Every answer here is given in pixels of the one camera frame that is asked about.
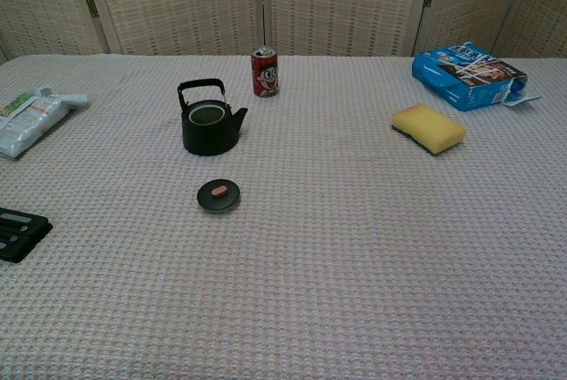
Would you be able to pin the pinkish waffle weave tablecloth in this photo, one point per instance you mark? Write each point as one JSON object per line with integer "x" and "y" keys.
{"x": 336, "y": 256}

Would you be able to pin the yellow sponge with green base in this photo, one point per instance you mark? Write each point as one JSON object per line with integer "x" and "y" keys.
{"x": 427, "y": 127}

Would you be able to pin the red cartoon face drink can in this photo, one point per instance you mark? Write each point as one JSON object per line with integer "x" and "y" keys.
{"x": 265, "y": 76}

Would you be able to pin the white and green foil bag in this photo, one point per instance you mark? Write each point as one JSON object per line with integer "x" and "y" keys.
{"x": 26, "y": 123}

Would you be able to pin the black plastic tray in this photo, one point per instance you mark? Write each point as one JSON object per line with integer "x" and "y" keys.
{"x": 22, "y": 231}

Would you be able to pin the blue snack multipack bag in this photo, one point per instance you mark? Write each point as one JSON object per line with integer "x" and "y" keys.
{"x": 465, "y": 83}

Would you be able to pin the black lid with wooden knob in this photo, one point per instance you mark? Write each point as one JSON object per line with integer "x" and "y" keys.
{"x": 212, "y": 202}

